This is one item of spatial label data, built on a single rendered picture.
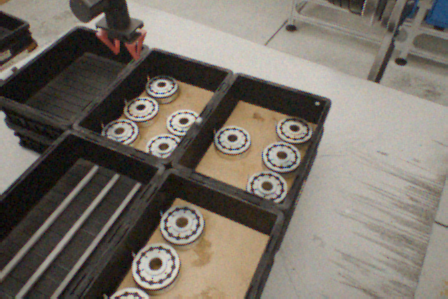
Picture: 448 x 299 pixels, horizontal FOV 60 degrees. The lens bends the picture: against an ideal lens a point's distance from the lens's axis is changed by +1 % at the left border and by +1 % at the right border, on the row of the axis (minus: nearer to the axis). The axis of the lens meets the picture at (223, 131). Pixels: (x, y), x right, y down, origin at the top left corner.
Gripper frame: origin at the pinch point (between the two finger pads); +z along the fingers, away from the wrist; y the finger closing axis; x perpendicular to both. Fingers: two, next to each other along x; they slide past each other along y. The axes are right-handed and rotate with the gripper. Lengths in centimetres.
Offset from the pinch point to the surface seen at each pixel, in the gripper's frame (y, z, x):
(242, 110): 26.3, 23.9, 15.8
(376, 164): 69, 37, 24
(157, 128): 6.9, 23.4, -2.3
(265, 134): 36.6, 23.9, 9.6
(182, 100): 7.3, 23.7, 11.5
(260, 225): 47, 21, -20
